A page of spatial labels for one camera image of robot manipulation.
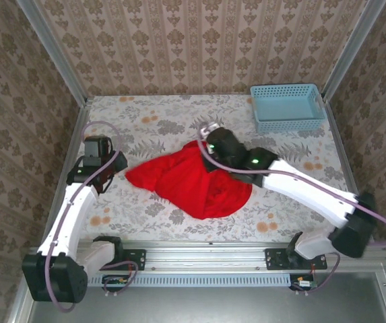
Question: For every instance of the red t-shirt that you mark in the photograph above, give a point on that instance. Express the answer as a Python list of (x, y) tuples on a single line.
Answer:
[(186, 181)]

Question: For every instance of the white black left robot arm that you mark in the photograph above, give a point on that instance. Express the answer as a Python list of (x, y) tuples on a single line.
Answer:
[(64, 222)]

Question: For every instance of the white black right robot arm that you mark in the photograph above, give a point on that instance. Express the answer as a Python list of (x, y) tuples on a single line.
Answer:
[(300, 188)]

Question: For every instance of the light blue plastic basket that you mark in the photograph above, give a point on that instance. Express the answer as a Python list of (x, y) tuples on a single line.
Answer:
[(287, 107)]

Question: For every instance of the floral patterned table cover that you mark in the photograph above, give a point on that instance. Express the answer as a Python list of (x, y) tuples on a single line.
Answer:
[(145, 114)]

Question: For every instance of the small electronics board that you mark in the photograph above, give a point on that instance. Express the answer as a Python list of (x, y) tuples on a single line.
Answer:
[(117, 281), (304, 283)]

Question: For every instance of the grey sheet metal panel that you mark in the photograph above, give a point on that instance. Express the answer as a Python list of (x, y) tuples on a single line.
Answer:
[(213, 306)]

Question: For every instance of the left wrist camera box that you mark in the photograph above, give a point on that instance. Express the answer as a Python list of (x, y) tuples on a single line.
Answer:
[(95, 146)]

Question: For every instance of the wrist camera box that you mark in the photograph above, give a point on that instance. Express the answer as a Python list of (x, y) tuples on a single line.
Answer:
[(95, 146), (210, 128)]

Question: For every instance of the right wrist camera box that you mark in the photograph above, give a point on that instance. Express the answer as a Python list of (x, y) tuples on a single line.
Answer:
[(210, 128)]

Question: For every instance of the aluminium table side rail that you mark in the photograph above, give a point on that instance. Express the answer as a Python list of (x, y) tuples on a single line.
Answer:
[(347, 168), (78, 134)]

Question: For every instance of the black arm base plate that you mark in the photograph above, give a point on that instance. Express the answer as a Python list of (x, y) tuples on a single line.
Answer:
[(275, 259), (138, 259)]

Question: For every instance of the aluminium frame post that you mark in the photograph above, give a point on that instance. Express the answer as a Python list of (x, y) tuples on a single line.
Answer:
[(61, 64), (351, 50)]

